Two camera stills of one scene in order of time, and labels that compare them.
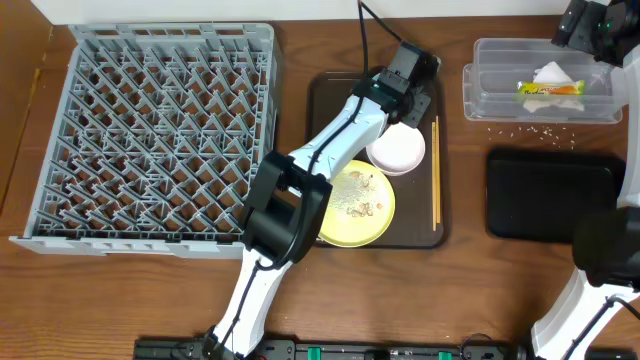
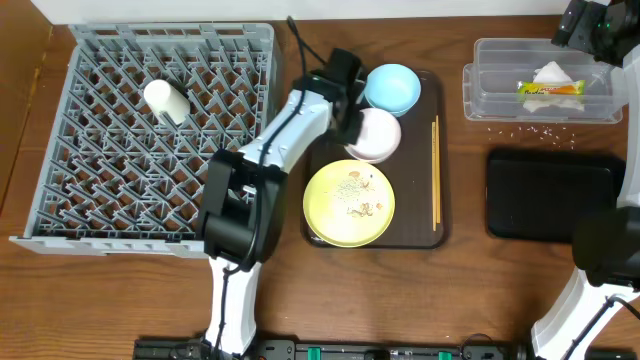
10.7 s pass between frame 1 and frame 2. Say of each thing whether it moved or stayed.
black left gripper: moved
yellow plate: stayed
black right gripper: stayed
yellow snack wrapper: stayed
